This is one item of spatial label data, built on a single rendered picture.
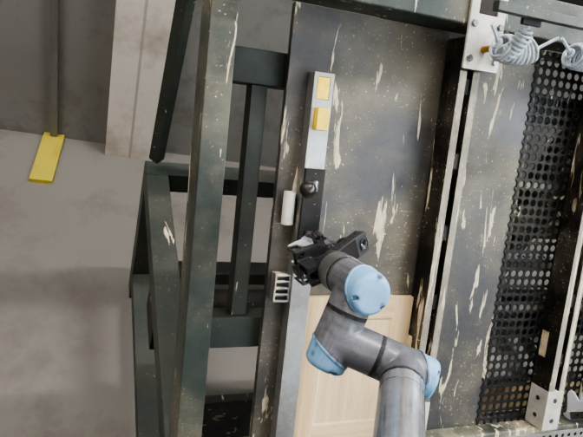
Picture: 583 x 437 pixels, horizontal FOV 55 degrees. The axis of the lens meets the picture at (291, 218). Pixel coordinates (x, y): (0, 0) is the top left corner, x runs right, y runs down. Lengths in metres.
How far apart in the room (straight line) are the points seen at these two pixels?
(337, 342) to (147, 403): 1.50
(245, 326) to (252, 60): 0.65
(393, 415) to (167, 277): 1.23
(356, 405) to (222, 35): 1.00
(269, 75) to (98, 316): 1.77
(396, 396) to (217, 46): 0.78
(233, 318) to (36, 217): 2.02
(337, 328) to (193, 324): 0.45
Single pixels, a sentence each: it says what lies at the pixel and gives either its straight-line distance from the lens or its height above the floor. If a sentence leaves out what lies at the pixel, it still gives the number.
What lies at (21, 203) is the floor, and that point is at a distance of 3.35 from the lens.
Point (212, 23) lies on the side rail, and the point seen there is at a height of 1.76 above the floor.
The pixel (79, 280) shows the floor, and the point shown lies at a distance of 2.95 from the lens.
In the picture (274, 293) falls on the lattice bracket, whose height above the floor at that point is 1.25.
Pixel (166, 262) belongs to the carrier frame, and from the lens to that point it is 1.99.
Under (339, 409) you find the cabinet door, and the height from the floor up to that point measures 0.97.
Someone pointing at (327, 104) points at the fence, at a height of 1.64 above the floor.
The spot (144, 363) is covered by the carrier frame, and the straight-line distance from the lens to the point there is 2.46.
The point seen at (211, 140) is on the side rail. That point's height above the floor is 1.56.
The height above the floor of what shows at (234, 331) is 1.12.
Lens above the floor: 2.24
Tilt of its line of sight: 39 degrees down
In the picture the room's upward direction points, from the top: 20 degrees clockwise
